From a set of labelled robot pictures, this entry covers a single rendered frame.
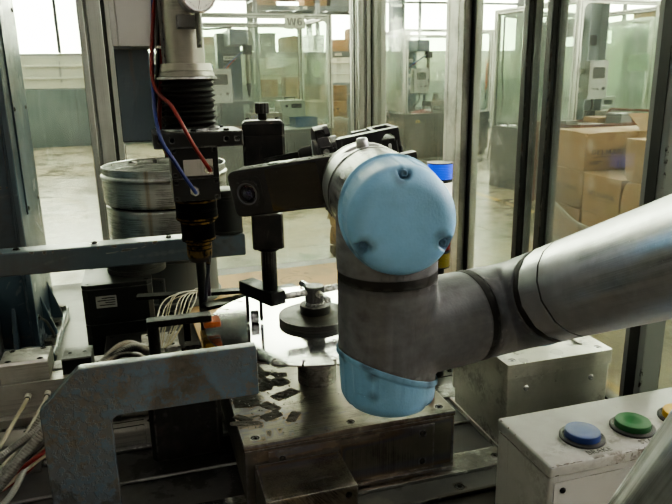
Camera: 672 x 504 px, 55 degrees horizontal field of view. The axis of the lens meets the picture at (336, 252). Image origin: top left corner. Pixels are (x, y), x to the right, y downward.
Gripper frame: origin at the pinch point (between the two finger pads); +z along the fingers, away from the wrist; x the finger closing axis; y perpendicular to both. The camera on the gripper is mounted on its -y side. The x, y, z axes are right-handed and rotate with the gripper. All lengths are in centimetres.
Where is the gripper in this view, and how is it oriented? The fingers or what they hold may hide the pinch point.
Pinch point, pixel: (317, 160)
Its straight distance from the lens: 75.8
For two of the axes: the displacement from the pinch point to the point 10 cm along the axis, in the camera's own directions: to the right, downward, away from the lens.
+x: -1.8, -9.4, -2.8
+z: -1.3, -2.6, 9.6
